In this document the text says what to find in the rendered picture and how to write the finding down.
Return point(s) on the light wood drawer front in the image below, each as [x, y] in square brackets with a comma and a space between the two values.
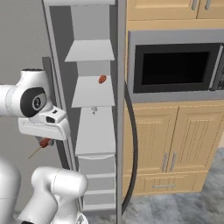
[186, 182]

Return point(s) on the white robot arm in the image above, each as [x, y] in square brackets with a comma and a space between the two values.
[17, 96]

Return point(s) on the red hot dog on stick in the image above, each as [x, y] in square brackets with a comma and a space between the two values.
[44, 142]

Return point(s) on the light wood cupboard door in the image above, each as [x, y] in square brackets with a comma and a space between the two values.
[148, 140]
[160, 8]
[215, 11]
[198, 137]

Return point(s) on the grey freezer door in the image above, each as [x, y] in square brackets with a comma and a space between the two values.
[48, 68]

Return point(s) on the grey fridge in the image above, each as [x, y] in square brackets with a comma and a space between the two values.
[94, 131]

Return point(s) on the grey fridge door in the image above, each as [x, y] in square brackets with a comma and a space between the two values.
[121, 43]

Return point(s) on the silver microwave oven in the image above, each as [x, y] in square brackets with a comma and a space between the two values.
[175, 68]

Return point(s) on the red-brown food item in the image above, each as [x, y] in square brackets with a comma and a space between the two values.
[102, 79]

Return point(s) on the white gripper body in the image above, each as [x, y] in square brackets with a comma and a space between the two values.
[43, 129]

